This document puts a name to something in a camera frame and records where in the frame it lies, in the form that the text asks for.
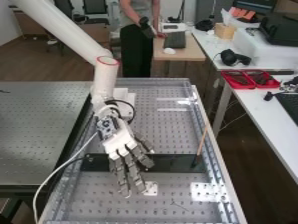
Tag red tray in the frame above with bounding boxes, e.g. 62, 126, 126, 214
244, 68, 283, 89
220, 69, 259, 90

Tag small white box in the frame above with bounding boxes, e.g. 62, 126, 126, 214
111, 87, 138, 122

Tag clear box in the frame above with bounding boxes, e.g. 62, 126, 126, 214
39, 78, 249, 224

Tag wooden desk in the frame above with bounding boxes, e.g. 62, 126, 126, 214
152, 31, 208, 78

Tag black headphones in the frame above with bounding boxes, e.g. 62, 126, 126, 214
220, 48, 253, 67

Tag cardboard box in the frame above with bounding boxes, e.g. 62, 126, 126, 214
213, 22, 237, 41

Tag black keyboard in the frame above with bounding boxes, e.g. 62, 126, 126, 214
163, 31, 188, 50
273, 92, 298, 127

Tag black case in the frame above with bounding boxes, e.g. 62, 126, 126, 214
259, 12, 298, 47

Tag black chair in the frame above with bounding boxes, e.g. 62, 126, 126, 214
52, 0, 111, 27

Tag black cable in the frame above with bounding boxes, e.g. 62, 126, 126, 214
106, 99, 138, 125

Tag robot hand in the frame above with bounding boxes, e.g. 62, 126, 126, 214
95, 115, 158, 198

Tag white cable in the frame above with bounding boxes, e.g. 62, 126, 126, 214
32, 131, 102, 224

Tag white desk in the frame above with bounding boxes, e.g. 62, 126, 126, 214
191, 25, 298, 134
212, 73, 298, 186

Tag person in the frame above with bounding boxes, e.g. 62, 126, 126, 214
118, 0, 168, 79

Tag thin stick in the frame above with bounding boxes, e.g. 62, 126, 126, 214
191, 124, 213, 169

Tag black plate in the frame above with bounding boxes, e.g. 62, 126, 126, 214
80, 152, 211, 174

